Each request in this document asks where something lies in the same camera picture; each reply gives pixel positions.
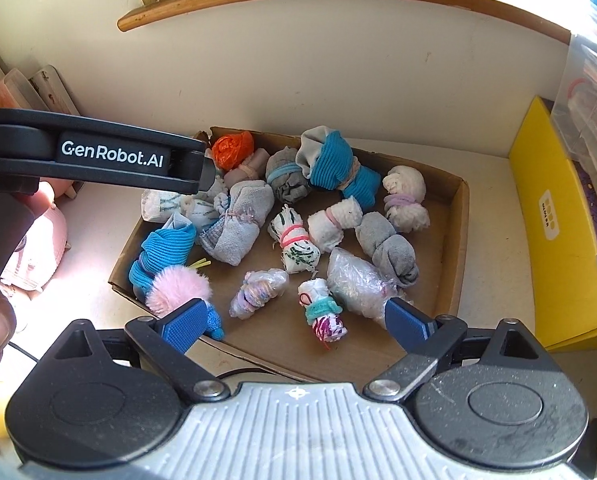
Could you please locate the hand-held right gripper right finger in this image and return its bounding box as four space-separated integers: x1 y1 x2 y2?
362 297 538 404

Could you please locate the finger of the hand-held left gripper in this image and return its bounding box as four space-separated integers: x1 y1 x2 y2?
198 152 225 192

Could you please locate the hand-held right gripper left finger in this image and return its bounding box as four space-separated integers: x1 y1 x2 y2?
52 298 230 404

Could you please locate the orange plastic bag bundle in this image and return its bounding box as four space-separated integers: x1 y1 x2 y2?
212 130 256 172

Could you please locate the pale grey towel bundle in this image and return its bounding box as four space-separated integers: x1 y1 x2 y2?
197 180 276 268

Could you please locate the clear plastic bag bundle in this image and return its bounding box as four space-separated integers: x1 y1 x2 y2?
326 247 400 322

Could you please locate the blue ribbed sock bundle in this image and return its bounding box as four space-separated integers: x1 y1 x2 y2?
128 212 198 305

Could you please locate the grey sock bundle blue band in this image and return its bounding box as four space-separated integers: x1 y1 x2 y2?
265 145 312 206

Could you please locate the pastel plastic-wrapped bundle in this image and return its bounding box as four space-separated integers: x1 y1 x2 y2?
230 268 290 321

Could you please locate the brown cardboard box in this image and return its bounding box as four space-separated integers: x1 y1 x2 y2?
108 126 471 386

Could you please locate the white bundle teal scrunchie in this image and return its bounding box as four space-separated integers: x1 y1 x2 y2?
298 278 350 345

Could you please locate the white green-print bundle pink band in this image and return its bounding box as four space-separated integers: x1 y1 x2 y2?
267 205 322 276

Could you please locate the white terry cloth bundle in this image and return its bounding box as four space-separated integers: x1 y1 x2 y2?
307 197 363 254

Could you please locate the blue and grey sock bundle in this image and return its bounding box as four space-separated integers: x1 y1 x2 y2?
297 128 382 209

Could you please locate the white bundle lavender band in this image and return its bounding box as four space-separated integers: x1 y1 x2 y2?
381 164 432 234

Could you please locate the orange translucent box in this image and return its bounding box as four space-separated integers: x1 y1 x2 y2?
0 67 34 111

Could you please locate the white power strip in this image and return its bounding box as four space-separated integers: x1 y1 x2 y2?
28 65 84 118

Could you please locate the pink plastic toy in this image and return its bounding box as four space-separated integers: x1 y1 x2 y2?
0 205 70 293

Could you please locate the yellow box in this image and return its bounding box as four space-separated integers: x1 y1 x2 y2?
508 96 597 353

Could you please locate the purple patterned board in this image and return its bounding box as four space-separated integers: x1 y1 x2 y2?
575 160 597 252

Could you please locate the black cable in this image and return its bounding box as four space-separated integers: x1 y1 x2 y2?
8 341 265 382

